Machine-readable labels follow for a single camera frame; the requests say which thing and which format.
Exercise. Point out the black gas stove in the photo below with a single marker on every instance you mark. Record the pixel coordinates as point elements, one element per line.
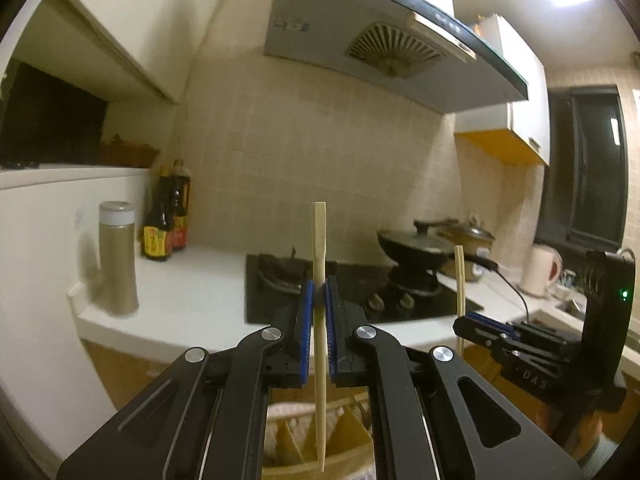
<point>272,282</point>

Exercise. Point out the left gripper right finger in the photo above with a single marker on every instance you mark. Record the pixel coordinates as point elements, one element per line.
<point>434,416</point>

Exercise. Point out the pink electric kettle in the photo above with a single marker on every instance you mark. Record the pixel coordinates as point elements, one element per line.
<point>542,269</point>

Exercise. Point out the grey range hood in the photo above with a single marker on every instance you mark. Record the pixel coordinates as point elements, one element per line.
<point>409,47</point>

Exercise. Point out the sauce bottle red label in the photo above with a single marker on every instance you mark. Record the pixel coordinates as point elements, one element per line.
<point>179,197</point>

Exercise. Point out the wooden chopstick pair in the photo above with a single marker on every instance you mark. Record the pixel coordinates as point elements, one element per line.
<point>459,264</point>

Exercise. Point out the person's right hand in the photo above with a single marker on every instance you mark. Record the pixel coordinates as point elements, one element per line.
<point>592,440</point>

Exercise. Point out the brown rice cooker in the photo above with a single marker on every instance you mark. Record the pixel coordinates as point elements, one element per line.
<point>470,244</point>

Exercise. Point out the yellow plastic utensil basket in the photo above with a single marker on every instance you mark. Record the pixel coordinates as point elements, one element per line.
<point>295,449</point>

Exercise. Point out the black wok with lid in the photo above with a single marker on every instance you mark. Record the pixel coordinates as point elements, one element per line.
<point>431,243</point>

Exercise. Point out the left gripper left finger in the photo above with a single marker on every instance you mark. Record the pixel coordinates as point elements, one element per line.
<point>204,417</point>

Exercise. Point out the white yellow wall cabinet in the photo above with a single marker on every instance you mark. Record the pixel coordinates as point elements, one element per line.
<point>517,132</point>

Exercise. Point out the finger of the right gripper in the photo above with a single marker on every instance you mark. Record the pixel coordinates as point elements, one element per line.
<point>467,330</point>
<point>490,325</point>

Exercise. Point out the beige thermos flask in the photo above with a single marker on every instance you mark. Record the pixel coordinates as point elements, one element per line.
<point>117,234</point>

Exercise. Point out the white upper left cabinet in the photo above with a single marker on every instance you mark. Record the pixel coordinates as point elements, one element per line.
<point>158,38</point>

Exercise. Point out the soy sauce bottle yellow label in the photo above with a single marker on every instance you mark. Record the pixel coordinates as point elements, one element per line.
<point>157,228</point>

